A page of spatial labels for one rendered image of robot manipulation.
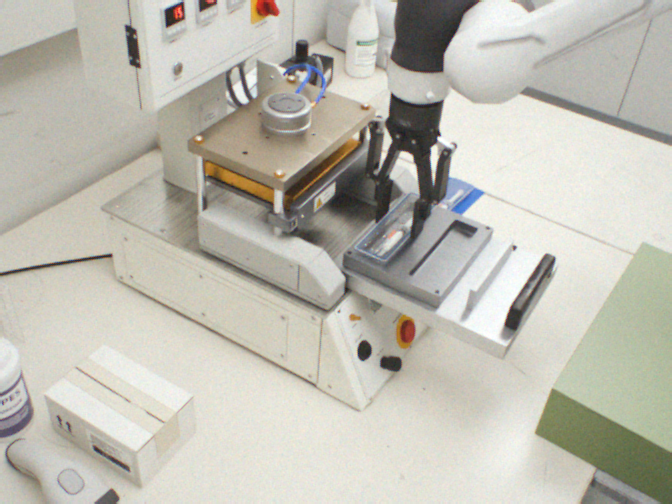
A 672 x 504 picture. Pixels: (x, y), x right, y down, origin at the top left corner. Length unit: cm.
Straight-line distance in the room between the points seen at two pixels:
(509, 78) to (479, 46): 5
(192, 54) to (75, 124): 54
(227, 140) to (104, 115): 59
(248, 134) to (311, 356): 37
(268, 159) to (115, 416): 43
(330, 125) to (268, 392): 45
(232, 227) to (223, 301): 15
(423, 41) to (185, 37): 37
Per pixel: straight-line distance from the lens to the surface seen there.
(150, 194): 138
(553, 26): 89
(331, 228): 129
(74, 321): 141
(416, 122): 105
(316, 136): 119
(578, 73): 365
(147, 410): 114
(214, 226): 119
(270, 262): 115
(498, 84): 91
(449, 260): 118
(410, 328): 132
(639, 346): 131
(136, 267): 139
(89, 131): 171
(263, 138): 118
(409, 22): 99
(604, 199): 184
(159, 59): 114
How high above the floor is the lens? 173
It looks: 41 degrees down
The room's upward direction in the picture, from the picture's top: 5 degrees clockwise
